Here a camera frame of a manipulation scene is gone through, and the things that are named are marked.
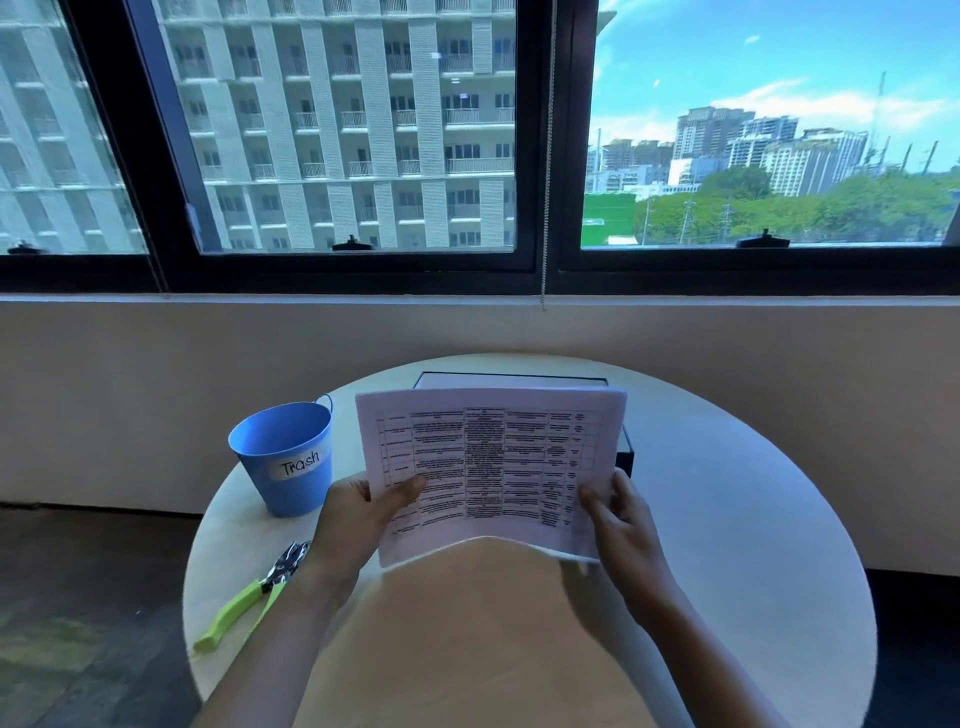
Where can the round white table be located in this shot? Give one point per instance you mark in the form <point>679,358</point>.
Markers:
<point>750,540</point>

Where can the person's left thumb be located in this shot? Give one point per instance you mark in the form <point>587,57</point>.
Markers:
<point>399,493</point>

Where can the person's left forearm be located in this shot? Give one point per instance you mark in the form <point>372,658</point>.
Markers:
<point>266,660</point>

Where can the blue labelled bucket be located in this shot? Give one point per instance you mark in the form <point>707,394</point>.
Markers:
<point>285,457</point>

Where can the person's right forearm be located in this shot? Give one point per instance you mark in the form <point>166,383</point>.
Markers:
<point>705,664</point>

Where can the person's left hand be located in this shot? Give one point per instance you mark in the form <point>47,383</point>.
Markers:
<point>346,525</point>

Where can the black window latch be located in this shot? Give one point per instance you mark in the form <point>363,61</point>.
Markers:
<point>763,240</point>
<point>352,244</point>
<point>26,248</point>

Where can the printed paper sheets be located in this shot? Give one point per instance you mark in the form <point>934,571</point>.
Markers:
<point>491,469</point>

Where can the person's right hand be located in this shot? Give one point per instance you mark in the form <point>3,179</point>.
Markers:
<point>630,551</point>

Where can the black window frame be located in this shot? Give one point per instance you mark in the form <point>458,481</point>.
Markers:
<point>547,266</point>

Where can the person's right thumb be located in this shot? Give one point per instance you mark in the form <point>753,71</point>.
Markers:
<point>596,510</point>

